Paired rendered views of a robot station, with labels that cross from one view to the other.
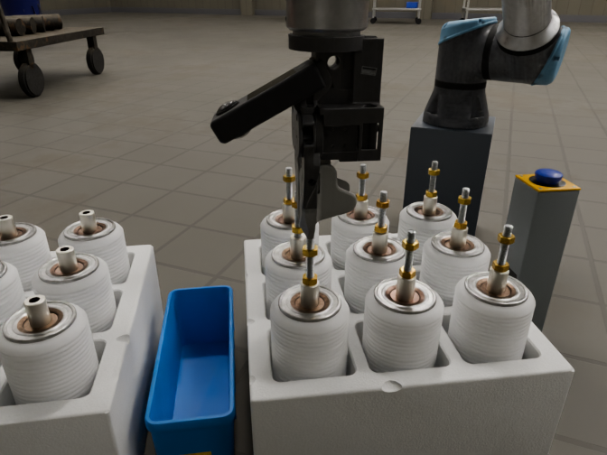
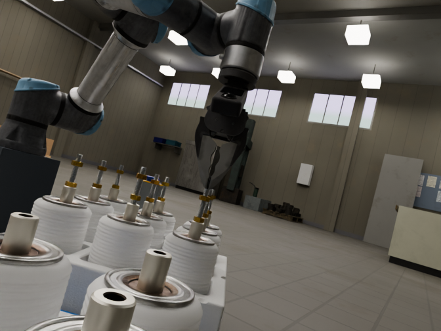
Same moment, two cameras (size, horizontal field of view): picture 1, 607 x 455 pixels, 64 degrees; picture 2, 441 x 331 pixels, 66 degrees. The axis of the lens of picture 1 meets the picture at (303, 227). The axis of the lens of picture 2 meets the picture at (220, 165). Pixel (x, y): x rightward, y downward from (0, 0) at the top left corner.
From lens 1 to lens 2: 0.73 m
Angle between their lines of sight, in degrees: 83
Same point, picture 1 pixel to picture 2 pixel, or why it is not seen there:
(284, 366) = (199, 286)
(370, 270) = (161, 225)
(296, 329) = (214, 250)
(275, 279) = (137, 238)
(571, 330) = not seen: hidden behind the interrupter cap
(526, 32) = (96, 102)
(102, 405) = not seen: outside the picture
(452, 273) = (170, 226)
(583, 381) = not seen: hidden behind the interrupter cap
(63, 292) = (67, 272)
